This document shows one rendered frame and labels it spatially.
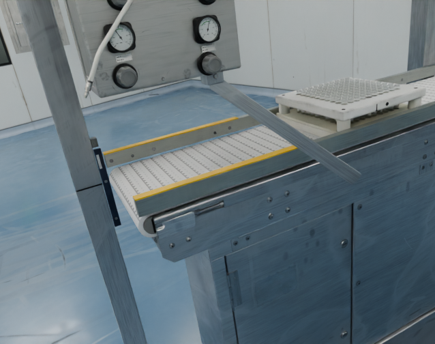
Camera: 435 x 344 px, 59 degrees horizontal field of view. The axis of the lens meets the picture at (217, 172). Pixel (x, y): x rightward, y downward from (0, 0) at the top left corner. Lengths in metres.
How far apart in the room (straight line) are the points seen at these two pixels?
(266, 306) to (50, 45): 0.73
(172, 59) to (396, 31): 3.62
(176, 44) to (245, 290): 0.56
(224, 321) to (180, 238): 0.28
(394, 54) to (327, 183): 3.36
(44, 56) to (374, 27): 3.65
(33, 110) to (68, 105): 4.85
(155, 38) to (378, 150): 0.55
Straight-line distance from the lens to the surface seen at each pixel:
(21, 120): 5.70
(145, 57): 0.55
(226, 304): 0.88
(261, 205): 0.74
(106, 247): 0.99
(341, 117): 0.83
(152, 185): 0.76
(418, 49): 1.42
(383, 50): 4.18
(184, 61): 0.57
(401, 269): 1.26
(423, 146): 1.02
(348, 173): 0.69
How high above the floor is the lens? 1.21
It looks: 24 degrees down
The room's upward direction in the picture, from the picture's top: 8 degrees counter-clockwise
